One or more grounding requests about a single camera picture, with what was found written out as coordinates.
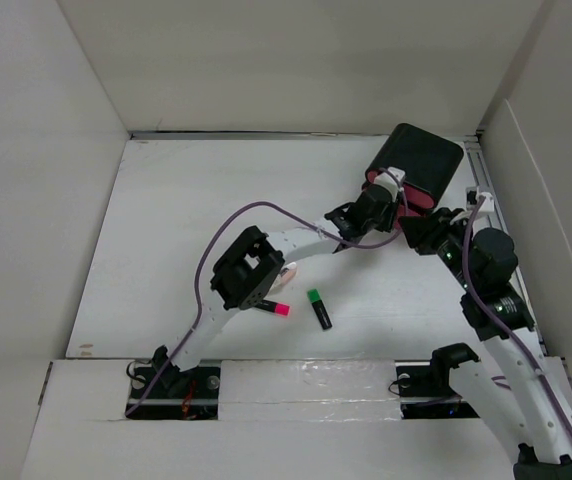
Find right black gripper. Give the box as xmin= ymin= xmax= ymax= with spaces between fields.
xmin=396 ymin=206 xmax=479 ymax=292

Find black drawer cabinet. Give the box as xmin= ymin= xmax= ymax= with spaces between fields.
xmin=363 ymin=123 xmax=464 ymax=214

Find white pink correction tape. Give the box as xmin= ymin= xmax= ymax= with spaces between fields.
xmin=271 ymin=262 xmax=298 ymax=290

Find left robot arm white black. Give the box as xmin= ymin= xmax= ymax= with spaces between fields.
xmin=151 ymin=183 xmax=407 ymax=397

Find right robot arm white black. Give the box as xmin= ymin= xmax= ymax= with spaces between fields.
xmin=399 ymin=208 xmax=572 ymax=479

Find green highlighter black body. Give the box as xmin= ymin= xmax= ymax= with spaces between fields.
xmin=307 ymin=289 xmax=333 ymax=331

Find pink highlighter black body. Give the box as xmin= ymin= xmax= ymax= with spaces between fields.
xmin=256 ymin=300 xmax=290 ymax=317

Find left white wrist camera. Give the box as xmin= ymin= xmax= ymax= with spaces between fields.
xmin=373 ymin=167 xmax=406 ymax=199

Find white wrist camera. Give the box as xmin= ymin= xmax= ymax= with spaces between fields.
xmin=373 ymin=167 xmax=406 ymax=199
xmin=465 ymin=186 xmax=495 ymax=217

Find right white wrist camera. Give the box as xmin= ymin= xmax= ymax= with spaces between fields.
xmin=465 ymin=186 xmax=495 ymax=217

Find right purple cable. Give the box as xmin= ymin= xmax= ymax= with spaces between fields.
xmin=461 ymin=196 xmax=572 ymax=480

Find purple cable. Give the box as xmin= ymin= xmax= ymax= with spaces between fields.
xmin=125 ymin=169 xmax=410 ymax=416
xmin=461 ymin=196 xmax=572 ymax=480

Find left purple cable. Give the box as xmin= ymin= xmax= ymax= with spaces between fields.
xmin=125 ymin=169 xmax=410 ymax=416

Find aluminium rail right side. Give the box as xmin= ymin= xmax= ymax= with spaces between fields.
xmin=465 ymin=139 xmax=547 ymax=356

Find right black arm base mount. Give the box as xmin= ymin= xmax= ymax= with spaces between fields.
xmin=388 ymin=343 xmax=480 ymax=420

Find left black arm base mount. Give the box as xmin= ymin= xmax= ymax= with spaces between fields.
xmin=125 ymin=361 xmax=221 ymax=421

